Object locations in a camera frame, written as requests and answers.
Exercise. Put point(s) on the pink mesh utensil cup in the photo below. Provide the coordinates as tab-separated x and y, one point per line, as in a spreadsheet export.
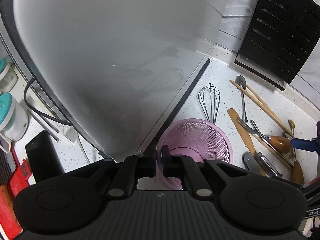
196	138

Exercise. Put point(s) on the grey folding tool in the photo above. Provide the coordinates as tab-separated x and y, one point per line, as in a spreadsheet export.
250	163

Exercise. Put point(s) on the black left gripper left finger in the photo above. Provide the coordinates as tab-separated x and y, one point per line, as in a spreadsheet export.
131	170

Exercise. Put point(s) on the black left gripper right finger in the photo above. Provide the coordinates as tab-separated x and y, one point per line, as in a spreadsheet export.
187	171

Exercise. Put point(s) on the small brass spoon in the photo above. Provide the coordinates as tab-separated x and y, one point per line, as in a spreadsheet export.
292	128

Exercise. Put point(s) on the grey knife steriliser box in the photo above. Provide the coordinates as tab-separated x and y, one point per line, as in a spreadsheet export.
114	69

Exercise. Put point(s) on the steel wire whisk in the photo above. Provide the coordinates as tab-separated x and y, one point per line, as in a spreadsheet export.
209	100

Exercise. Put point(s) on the wooden handled small tool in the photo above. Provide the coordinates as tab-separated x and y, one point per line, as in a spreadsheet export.
297	173

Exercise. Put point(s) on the red plastic container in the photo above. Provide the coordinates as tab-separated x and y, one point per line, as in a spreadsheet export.
10	227

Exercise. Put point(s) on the black slotted knife block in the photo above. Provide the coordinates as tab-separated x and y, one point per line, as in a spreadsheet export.
279	39

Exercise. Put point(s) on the teal lidded glass jar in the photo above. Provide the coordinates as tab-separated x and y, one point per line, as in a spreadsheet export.
14	118

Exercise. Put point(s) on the steel fork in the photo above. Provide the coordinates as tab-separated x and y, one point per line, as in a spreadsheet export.
249	129

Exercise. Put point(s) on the wooden spatula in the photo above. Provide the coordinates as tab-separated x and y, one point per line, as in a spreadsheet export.
246	138

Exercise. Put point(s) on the wooden handled small knife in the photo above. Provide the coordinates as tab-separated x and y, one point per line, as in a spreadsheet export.
278	143

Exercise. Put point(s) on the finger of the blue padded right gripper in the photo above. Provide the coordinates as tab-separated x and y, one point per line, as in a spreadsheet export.
306	145

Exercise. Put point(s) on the long wooden chopstick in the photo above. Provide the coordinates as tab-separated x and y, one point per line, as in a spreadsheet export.
260	104

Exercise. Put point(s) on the steel spoon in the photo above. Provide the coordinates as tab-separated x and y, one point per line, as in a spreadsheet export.
240	80

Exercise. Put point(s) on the grey vegetable peeler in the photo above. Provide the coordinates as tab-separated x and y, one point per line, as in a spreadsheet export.
267	166

